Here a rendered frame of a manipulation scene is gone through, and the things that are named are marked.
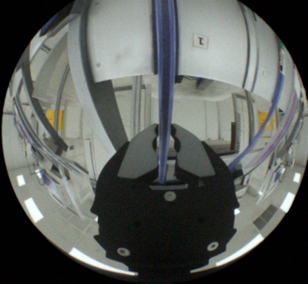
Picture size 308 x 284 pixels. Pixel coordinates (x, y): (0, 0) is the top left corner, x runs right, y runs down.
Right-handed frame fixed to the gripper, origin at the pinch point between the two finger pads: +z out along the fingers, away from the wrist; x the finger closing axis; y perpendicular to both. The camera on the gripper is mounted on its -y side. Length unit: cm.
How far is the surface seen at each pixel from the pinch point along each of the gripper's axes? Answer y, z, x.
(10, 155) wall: 61, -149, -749
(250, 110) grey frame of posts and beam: 6, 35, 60
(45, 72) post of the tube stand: -16.7, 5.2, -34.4
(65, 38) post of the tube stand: -30.7, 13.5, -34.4
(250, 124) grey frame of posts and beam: 15, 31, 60
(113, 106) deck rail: -1.7, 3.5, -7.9
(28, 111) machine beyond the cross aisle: -23, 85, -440
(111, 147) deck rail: 4.4, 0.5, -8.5
